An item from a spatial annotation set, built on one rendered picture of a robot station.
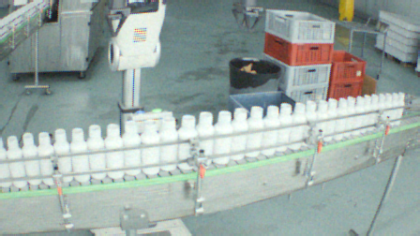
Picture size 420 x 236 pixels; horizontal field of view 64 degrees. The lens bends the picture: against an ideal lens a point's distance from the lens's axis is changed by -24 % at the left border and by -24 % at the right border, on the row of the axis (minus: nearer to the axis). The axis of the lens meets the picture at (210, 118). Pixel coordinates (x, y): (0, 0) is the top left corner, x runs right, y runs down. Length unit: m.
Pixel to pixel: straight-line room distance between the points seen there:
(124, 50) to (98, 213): 0.75
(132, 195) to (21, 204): 0.41
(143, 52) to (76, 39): 3.16
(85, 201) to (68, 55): 3.80
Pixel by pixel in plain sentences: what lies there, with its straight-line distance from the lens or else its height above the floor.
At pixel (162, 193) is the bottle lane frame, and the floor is 0.94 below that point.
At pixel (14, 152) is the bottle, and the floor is 1.13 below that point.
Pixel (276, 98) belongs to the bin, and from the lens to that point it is 2.21.
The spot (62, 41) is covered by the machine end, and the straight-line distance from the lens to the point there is 4.94.
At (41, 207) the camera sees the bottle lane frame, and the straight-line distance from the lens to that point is 1.28.
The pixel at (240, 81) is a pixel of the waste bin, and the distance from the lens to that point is 3.49.
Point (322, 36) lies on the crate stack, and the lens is 3.91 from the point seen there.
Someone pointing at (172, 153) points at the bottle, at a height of 1.07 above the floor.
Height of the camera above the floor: 1.71
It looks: 25 degrees down
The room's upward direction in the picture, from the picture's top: 5 degrees clockwise
